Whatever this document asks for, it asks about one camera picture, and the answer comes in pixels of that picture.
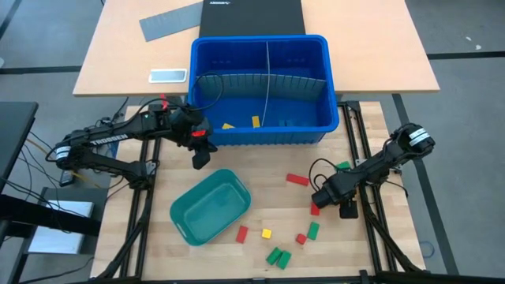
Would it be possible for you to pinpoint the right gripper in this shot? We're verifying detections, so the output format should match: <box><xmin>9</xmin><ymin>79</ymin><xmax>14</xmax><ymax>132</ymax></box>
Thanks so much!
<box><xmin>310</xmin><ymin>172</ymin><xmax>361</xmax><ymax>220</ymax></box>

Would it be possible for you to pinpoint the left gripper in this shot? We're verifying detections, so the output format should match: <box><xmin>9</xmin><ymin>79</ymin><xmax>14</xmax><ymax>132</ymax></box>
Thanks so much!
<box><xmin>169</xmin><ymin>105</ymin><xmax>219</xmax><ymax>171</ymax></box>

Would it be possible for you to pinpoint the small green plastic basket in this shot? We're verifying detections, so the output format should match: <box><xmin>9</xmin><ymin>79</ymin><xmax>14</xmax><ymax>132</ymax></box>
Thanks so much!
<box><xmin>169</xmin><ymin>168</ymin><xmax>253</xmax><ymax>247</ymax></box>

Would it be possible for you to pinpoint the long red wooden block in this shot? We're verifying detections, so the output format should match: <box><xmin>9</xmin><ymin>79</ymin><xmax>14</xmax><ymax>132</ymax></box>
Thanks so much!
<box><xmin>285</xmin><ymin>173</ymin><xmax>311</xmax><ymax>187</ymax></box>

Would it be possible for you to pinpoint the long grey slotted divider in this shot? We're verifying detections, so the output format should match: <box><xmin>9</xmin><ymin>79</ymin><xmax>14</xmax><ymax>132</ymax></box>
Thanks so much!
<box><xmin>196</xmin><ymin>73</ymin><xmax>327</xmax><ymax>103</ymax></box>

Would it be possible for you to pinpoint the short grey slotted divider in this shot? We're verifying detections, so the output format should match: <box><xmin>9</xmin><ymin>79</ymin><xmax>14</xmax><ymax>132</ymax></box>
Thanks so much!
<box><xmin>261</xmin><ymin>41</ymin><xmax>271</xmax><ymax>128</ymax></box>

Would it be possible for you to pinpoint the large blue plastic bin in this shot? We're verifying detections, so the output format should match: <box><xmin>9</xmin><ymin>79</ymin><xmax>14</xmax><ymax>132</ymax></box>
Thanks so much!
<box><xmin>187</xmin><ymin>34</ymin><xmax>340</xmax><ymax>147</ymax></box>

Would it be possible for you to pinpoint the white-framed smartphone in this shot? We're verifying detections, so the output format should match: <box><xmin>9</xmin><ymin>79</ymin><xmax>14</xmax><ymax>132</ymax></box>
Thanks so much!
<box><xmin>148</xmin><ymin>68</ymin><xmax>188</xmax><ymax>84</ymax></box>

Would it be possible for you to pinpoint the grey metal plate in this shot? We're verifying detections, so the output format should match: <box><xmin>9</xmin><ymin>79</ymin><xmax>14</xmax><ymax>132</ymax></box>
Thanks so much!
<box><xmin>39</xmin><ymin>186</ymin><xmax>110</xmax><ymax>256</ymax></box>

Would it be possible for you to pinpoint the grey flat panel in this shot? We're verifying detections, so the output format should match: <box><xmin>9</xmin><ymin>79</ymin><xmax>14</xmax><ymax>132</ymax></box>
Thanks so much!
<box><xmin>139</xmin><ymin>2</ymin><xmax>204</xmax><ymax>43</ymax></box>

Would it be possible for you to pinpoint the light wood desk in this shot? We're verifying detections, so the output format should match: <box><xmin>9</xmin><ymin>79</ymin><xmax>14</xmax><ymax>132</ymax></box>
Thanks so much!
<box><xmin>72</xmin><ymin>0</ymin><xmax>440</xmax><ymax>98</ymax></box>

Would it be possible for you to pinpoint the black desk crossbar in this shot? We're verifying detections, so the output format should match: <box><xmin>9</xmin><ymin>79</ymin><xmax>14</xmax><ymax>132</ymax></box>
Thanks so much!
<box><xmin>0</xmin><ymin>192</ymin><xmax>103</xmax><ymax>237</ymax></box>

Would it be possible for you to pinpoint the black side desk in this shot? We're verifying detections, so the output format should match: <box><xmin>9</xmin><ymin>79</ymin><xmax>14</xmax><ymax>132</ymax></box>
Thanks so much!
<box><xmin>0</xmin><ymin>101</ymin><xmax>39</xmax><ymax>190</ymax></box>

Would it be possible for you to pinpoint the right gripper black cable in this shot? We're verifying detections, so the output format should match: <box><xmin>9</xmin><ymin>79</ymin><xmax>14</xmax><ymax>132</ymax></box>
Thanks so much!
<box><xmin>308</xmin><ymin>157</ymin><xmax>339</xmax><ymax>192</ymax></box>

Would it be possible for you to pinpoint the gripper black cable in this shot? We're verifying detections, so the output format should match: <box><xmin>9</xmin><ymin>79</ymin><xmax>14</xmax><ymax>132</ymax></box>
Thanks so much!
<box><xmin>308</xmin><ymin>157</ymin><xmax>339</xmax><ymax>192</ymax></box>
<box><xmin>189</xmin><ymin>72</ymin><xmax>226</xmax><ymax>114</ymax></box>

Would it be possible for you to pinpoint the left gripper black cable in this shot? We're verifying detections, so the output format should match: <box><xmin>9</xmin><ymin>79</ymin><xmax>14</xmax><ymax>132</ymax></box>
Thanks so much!
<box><xmin>189</xmin><ymin>72</ymin><xmax>226</xmax><ymax>114</ymax></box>

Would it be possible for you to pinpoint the blue cable loop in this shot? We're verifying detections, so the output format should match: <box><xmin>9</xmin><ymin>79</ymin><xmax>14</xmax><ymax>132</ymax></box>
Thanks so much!
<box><xmin>418</xmin><ymin>240</ymin><xmax>436</xmax><ymax>260</ymax></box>

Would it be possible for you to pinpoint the yellow cable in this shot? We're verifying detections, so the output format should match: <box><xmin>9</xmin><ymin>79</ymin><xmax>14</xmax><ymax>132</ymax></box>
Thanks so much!
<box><xmin>25</xmin><ymin>137</ymin><xmax>103</xmax><ymax>189</ymax></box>

